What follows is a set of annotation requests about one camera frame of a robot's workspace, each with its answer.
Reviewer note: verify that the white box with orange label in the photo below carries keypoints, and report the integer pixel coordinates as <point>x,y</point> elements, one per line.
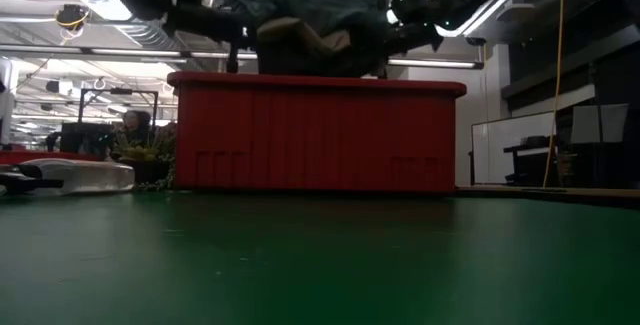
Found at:
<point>85,175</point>

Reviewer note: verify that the small potted succulent plant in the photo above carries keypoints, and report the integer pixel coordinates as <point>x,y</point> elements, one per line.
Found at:
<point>150,157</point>

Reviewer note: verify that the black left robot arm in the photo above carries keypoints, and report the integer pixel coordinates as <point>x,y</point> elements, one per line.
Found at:
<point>150,0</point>

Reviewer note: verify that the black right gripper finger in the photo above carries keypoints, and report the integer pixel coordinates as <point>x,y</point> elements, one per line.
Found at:
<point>412,39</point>

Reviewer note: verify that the black metal rack frame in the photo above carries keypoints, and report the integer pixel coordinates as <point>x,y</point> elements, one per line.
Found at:
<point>120,92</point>

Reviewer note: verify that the light blue garment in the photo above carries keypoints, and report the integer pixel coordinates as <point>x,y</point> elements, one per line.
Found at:
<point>320,0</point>

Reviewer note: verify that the dark blue denim jeans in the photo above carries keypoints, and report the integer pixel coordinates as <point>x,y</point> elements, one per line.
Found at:
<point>325,62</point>

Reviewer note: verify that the long strip ceiling light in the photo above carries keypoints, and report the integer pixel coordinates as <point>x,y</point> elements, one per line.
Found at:
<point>135,53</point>

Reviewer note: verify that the black desk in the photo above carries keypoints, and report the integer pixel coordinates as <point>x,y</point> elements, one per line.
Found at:
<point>530,162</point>

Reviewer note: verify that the beige garment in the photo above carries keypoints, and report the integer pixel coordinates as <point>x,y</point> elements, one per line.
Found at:
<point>305,35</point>

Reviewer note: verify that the red low counter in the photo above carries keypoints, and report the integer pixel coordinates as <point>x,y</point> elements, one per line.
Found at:
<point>40,156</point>

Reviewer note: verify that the green table mat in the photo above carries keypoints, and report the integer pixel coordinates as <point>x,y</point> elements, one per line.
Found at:
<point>300,265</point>

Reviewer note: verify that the person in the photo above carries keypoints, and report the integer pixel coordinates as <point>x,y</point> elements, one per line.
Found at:
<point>132,125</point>

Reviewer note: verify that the white paper sheet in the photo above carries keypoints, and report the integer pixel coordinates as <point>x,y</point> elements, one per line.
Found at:
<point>600,124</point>

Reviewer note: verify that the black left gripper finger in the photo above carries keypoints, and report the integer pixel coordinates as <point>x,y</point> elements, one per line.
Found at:
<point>232,57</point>

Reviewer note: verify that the red plastic laundry bin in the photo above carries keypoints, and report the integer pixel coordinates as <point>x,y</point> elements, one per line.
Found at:
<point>315,135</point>

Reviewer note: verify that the black monitor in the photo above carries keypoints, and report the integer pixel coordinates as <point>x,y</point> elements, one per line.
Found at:
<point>82,139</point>

